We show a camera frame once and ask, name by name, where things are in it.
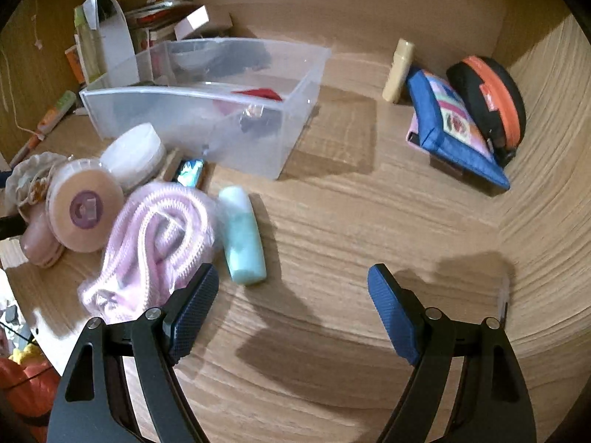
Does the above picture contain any pink round compact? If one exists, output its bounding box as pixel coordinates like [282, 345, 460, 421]
[20, 212, 64, 268]

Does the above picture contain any pink knitted item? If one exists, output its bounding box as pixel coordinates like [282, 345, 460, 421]
[78, 182, 221, 324]

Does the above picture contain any cotton pad tub purple label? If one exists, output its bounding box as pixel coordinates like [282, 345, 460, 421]
[46, 159, 124, 253]

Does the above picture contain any mint green tube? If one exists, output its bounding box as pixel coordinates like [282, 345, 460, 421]
[218, 186, 266, 286]

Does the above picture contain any white round lidded container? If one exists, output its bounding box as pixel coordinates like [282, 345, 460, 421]
[99, 123, 166, 193]

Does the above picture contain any red velvet pouch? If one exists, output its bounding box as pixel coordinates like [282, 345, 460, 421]
[221, 88, 283, 118]

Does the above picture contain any white drawstring pouch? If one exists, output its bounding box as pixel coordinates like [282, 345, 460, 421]
[4, 152, 68, 222]

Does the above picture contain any blue foil sachet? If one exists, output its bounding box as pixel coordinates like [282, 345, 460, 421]
[174, 159, 205, 188]

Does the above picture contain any orange white pen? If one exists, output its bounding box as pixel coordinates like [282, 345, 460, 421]
[9, 133, 45, 169]

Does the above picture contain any blue patchwork pouch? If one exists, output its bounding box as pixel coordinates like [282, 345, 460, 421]
[406, 67, 510, 191]

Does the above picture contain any black orange round case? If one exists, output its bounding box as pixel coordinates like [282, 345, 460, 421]
[446, 55, 527, 167]

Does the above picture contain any orange-green cream tube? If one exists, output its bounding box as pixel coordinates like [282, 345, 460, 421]
[36, 90, 77, 137]

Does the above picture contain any clear plastic storage bin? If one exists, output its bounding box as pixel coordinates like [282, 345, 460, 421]
[80, 38, 331, 180]

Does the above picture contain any folded white paper sheet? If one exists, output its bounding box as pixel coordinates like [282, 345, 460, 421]
[82, 0, 139, 87]

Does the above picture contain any orange snack packet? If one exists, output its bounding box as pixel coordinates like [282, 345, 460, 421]
[64, 45, 85, 85]

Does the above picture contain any cream lotion bottle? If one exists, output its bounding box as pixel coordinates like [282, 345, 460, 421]
[382, 38, 415, 103]

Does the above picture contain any clear glass bowl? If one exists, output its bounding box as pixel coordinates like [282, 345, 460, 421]
[167, 40, 221, 72]

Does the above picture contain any stack of booklets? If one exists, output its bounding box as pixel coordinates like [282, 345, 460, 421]
[124, 0, 197, 53]

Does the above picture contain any yellow-green spray bottle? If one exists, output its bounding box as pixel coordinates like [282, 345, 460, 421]
[74, 6, 102, 85]

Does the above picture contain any small white cardboard box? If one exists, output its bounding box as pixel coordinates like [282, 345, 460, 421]
[174, 5, 209, 40]

